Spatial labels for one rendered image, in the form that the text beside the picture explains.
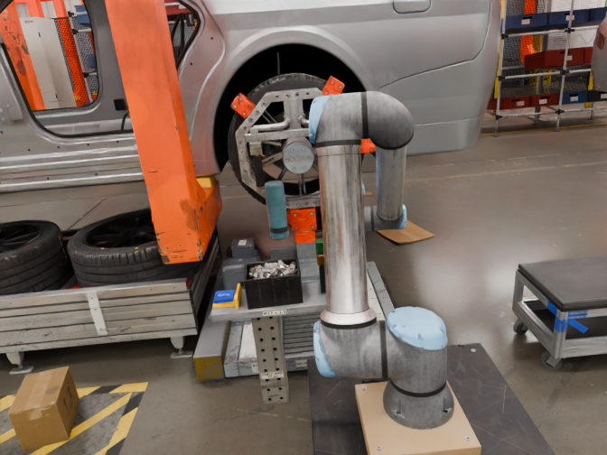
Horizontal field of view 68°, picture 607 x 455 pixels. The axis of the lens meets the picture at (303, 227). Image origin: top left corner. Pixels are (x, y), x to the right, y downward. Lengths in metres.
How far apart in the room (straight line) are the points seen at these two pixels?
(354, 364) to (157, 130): 1.08
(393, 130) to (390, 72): 1.10
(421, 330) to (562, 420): 0.88
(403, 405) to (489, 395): 0.32
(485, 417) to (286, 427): 0.73
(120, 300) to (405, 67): 1.66
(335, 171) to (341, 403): 0.70
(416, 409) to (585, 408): 0.88
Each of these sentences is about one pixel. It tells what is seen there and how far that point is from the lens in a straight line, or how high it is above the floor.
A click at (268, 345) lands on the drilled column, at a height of 0.28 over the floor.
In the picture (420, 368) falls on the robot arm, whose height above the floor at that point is 0.52.
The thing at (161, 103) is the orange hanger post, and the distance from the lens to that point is 1.73.
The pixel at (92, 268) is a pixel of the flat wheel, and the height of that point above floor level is 0.44.
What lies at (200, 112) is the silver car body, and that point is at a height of 1.05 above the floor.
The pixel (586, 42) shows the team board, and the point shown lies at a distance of 7.89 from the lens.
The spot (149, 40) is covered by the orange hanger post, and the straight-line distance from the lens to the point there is 1.72.
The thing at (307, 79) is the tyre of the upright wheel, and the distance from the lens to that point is 2.13.
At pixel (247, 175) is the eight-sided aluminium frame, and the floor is 0.76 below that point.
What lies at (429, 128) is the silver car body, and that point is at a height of 0.87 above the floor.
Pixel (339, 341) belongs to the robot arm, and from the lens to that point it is 1.18.
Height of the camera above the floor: 1.28
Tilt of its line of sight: 22 degrees down
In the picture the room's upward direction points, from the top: 5 degrees counter-clockwise
